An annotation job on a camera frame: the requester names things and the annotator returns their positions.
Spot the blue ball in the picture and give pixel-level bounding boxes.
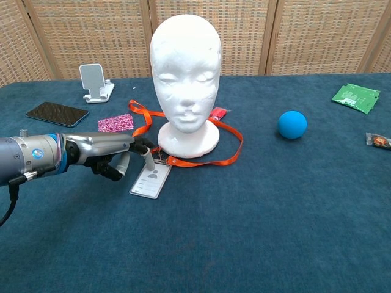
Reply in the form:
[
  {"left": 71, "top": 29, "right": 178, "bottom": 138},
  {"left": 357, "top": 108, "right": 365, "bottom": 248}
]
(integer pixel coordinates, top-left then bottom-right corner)
[{"left": 277, "top": 110, "right": 308, "bottom": 140}]

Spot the white foam mannequin head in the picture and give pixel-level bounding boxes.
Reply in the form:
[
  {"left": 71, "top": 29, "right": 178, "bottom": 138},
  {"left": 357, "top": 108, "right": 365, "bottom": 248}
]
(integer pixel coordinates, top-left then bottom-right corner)
[{"left": 149, "top": 14, "right": 222, "bottom": 159}]

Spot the small clear snack packet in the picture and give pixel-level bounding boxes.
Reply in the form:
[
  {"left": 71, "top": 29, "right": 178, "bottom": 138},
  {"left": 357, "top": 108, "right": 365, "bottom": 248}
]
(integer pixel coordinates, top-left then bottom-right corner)
[{"left": 365, "top": 132, "right": 391, "bottom": 150}]

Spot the white phone stand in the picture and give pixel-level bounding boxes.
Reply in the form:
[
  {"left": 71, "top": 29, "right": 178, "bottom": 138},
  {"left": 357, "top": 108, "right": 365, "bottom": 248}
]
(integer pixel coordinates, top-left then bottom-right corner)
[{"left": 79, "top": 63, "right": 115, "bottom": 104}]

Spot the pink patterned card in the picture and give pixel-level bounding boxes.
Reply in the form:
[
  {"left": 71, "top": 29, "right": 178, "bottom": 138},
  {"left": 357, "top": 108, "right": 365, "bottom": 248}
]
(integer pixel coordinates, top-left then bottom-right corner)
[{"left": 97, "top": 113, "right": 136, "bottom": 134}]

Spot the orange lanyard strap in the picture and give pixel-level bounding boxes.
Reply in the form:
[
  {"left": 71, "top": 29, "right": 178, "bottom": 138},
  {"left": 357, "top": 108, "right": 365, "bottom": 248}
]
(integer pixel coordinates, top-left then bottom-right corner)
[{"left": 128, "top": 99, "right": 244, "bottom": 167}]

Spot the woven wicker screen panel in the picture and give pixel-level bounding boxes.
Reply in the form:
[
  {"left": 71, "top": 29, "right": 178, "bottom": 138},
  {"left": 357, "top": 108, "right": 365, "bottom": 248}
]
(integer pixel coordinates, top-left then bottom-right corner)
[
  {"left": 148, "top": 0, "right": 279, "bottom": 77},
  {"left": 23, "top": 0, "right": 153, "bottom": 81},
  {"left": 265, "top": 0, "right": 391, "bottom": 76},
  {"left": 365, "top": 30, "right": 391, "bottom": 74},
  {"left": 0, "top": 0, "right": 60, "bottom": 88}
]

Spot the white ID card holder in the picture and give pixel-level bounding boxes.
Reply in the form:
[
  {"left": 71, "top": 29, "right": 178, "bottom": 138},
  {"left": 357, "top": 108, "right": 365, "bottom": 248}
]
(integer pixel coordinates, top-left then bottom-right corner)
[{"left": 129, "top": 160, "right": 173, "bottom": 200}]

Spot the green foil packet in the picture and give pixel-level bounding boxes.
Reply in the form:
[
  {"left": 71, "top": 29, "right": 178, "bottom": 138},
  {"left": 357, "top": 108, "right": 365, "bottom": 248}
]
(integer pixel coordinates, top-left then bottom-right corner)
[{"left": 331, "top": 82, "right": 382, "bottom": 115}]

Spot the black smartphone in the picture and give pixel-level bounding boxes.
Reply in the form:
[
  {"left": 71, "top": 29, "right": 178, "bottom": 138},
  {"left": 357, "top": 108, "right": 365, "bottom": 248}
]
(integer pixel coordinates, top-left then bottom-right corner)
[{"left": 26, "top": 101, "right": 90, "bottom": 128}]

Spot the small red packet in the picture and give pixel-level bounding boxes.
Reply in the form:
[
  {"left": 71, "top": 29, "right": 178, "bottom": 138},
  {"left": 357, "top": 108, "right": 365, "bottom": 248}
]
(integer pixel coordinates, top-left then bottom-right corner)
[{"left": 210, "top": 106, "right": 230, "bottom": 121}]

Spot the blue table cloth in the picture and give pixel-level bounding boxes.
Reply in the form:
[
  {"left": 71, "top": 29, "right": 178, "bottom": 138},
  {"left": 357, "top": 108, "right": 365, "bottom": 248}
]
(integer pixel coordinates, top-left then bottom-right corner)
[{"left": 0, "top": 72, "right": 391, "bottom": 293}]

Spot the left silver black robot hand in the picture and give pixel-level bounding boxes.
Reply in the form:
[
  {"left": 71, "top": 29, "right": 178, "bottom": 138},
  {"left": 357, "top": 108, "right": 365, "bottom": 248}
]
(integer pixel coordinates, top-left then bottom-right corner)
[{"left": 65, "top": 131, "right": 156, "bottom": 183}]

